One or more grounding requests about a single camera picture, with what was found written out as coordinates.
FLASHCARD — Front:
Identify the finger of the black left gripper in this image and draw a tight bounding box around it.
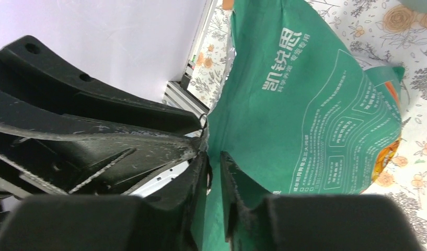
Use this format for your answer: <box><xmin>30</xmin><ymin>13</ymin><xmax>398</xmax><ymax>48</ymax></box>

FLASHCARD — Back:
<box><xmin>0</xmin><ymin>35</ymin><xmax>201</xmax><ymax>134</ymax></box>
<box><xmin>0</xmin><ymin>90</ymin><xmax>201</xmax><ymax>198</ymax></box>

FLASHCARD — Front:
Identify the floral patterned table mat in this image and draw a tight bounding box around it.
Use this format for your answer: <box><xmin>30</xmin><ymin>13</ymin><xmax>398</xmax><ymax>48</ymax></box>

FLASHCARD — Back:
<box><xmin>188</xmin><ymin>1</ymin><xmax>427</xmax><ymax>250</ymax></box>

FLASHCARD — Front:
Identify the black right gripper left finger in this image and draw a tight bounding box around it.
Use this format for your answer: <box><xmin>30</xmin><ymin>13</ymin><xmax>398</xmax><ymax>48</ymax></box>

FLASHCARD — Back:
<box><xmin>0</xmin><ymin>152</ymin><xmax>211</xmax><ymax>250</ymax></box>

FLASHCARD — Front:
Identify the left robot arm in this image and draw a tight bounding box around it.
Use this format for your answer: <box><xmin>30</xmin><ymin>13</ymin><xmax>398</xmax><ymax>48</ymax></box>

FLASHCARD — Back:
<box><xmin>0</xmin><ymin>36</ymin><xmax>201</xmax><ymax>200</ymax></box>

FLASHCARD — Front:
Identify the green pet food bag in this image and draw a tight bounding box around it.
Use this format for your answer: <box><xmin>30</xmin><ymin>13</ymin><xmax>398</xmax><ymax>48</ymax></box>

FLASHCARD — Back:
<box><xmin>202</xmin><ymin>1</ymin><xmax>405</xmax><ymax>250</ymax></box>

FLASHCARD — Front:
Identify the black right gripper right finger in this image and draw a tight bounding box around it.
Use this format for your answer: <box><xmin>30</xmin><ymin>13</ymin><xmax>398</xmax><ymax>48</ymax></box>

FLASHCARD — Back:
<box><xmin>220</xmin><ymin>152</ymin><xmax>422</xmax><ymax>250</ymax></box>

